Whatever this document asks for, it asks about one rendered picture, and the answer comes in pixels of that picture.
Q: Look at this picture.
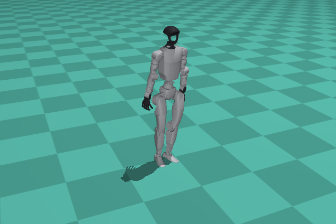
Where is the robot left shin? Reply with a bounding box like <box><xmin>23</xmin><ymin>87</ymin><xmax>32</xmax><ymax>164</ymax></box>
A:
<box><xmin>166</xmin><ymin>126</ymin><xmax>178</xmax><ymax>156</ymax></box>

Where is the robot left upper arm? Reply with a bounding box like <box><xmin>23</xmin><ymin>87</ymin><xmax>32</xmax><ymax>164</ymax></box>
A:
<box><xmin>180</xmin><ymin>47</ymin><xmax>189</xmax><ymax>74</ymax></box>

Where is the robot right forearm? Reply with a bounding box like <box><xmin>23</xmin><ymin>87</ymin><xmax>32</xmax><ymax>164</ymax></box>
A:
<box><xmin>144</xmin><ymin>73</ymin><xmax>155</xmax><ymax>98</ymax></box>

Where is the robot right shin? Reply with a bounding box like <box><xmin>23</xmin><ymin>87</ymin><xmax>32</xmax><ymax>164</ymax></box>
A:
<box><xmin>154</xmin><ymin>127</ymin><xmax>164</xmax><ymax>158</ymax></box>

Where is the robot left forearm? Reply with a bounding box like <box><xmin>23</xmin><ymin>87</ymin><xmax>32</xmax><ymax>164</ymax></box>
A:
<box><xmin>180</xmin><ymin>73</ymin><xmax>188</xmax><ymax>91</ymax></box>

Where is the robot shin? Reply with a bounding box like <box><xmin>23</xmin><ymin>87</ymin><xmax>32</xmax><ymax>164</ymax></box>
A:
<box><xmin>166</xmin><ymin>126</ymin><xmax>178</xmax><ymax>156</ymax></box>
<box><xmin>154</xmin><ymin>127</ymin><xmax>164</xmax><ymax>158</ymax></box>

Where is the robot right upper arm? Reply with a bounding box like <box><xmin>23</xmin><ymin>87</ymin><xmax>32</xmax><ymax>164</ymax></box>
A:
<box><xmin>150</xmin><ymin>50</ymin><xmax>164</xmax><ymax>80</ymax></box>

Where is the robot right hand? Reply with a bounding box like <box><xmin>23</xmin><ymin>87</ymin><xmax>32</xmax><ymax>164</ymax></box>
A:
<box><xmin>142</xmin><ymin>94</ymin><xmax>153</xmax><ymax>110</ymax></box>

